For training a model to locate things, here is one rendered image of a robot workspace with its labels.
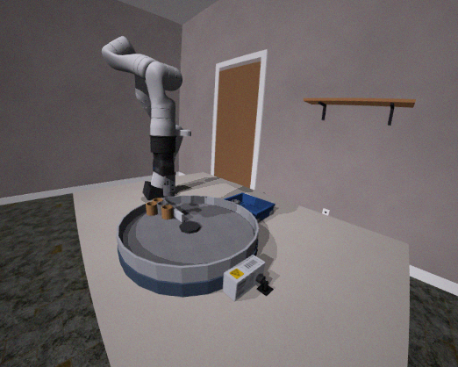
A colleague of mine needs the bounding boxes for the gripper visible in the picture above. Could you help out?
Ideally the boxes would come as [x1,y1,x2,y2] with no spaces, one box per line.
[149,118,191,192]

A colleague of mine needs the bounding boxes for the blue square tray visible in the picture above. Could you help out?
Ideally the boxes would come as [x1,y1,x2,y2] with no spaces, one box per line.
[225,192,276,223]

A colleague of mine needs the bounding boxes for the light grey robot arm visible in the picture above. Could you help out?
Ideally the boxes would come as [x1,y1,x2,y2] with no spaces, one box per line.
[102,36,182,189]

